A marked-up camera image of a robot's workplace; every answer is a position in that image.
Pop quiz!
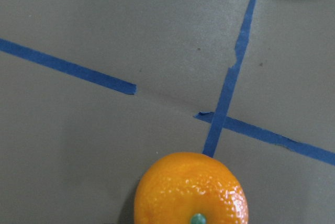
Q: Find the orange mandarin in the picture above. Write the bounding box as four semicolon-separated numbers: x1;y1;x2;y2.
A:
134;152;249;223

